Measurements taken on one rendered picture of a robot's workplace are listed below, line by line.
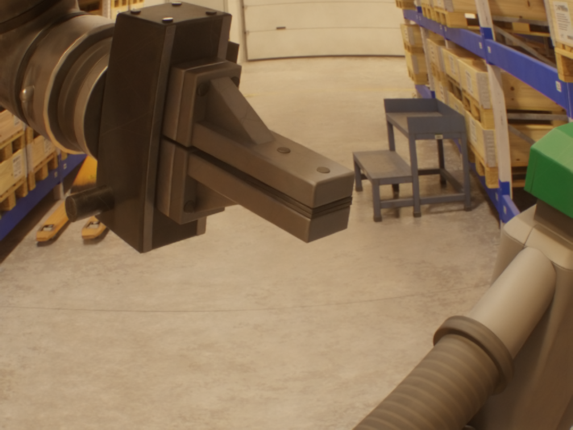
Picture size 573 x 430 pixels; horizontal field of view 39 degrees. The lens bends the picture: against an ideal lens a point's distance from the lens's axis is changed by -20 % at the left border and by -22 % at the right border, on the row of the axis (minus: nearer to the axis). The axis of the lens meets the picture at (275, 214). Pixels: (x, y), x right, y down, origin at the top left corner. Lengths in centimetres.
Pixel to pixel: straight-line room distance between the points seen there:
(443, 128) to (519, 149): 72
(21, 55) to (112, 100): 11
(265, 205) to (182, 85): 7
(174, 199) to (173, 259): 478
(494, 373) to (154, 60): 26
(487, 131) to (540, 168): 473
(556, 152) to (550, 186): 1
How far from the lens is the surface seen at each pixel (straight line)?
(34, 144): 640
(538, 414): 39
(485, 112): 505
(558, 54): 286
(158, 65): 47
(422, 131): 558
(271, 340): 401
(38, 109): 55
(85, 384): 366
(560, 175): 33
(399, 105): 635
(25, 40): 59
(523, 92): 509
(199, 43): 48
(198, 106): 47
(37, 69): 56
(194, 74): 46
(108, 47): 53
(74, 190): 689
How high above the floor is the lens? 148
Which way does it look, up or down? 14 degrees down
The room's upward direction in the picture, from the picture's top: 5 degrees counter-clockwise
